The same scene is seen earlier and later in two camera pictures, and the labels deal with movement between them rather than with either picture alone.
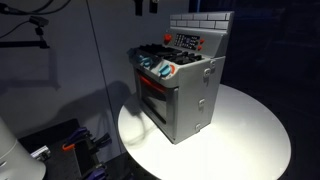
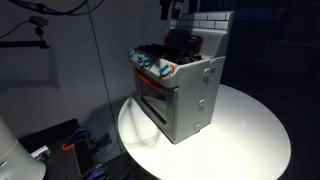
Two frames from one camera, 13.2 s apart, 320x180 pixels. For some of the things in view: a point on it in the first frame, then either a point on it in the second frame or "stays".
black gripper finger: [138, 7] → [165, 9]
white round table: [250, 143] stays
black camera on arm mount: [38, 21] stays
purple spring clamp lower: [98, 174] stays
